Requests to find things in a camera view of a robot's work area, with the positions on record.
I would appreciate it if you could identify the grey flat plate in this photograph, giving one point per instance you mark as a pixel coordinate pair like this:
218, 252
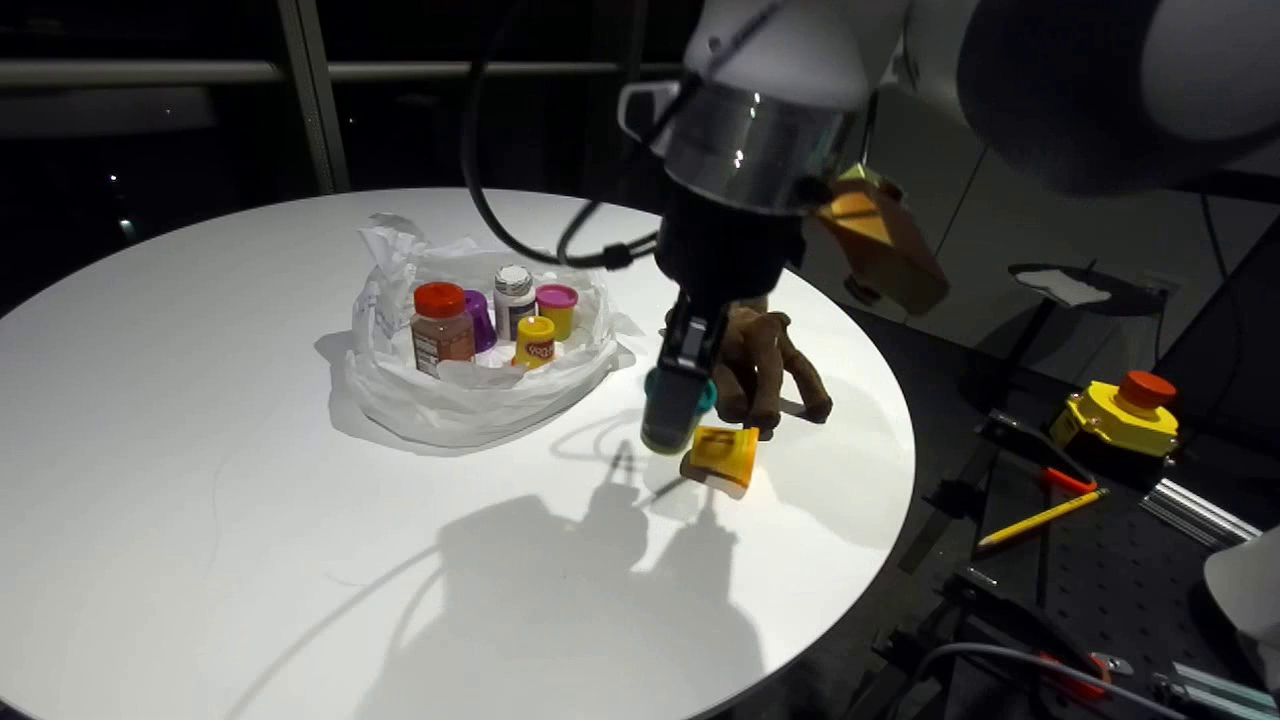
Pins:
1067, 285

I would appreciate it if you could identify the yellow block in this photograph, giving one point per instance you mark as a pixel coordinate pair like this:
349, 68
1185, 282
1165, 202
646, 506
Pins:
724, 462

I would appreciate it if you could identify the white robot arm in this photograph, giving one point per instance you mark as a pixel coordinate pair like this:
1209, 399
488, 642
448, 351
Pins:
934, 67

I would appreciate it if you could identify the teal lid dough tub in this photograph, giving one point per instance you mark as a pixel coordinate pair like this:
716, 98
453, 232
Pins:
664, 420

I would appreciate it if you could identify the yellow lid orange tub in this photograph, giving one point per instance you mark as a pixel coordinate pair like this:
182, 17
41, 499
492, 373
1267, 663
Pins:
535, 341

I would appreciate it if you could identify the yellowish wrist camera box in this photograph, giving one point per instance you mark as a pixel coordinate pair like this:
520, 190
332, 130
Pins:
887, 247

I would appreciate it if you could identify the yellow emergency stop button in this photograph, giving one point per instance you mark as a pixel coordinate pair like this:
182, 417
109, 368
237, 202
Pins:
1119, 417

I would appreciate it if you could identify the red lid spice jar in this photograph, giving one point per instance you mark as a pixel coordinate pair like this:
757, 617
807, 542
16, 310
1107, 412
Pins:
436, 327

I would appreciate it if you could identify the metal window post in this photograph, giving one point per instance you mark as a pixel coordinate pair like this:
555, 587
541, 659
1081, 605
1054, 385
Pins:
314, 93

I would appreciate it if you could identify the white rounded object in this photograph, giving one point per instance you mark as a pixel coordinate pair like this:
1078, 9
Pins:
1253, 587

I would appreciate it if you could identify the yellow pencil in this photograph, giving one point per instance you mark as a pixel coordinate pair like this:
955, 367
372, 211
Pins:
1041, 523

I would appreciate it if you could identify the metal window railing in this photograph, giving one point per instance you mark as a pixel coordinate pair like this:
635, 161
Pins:
203, 72

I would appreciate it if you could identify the brown moose plush toy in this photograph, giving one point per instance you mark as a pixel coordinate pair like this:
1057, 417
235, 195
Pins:
772, 360

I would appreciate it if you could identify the aluminium extrusion bar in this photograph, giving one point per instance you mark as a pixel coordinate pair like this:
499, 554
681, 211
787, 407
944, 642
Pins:
1203, 511

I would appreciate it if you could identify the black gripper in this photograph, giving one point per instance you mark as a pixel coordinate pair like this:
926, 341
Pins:
724, 252

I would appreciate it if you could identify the purple dough tub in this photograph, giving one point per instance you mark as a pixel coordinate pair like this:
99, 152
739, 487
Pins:
480, 321

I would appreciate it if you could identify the clear white plastic bag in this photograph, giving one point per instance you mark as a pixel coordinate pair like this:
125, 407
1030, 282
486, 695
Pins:
442, 403

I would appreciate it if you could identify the pink lid dough tub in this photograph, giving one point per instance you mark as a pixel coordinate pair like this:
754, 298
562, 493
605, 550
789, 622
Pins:
559, 310

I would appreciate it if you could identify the white lid blue label jar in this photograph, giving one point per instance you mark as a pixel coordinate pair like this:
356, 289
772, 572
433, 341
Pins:
514, 298

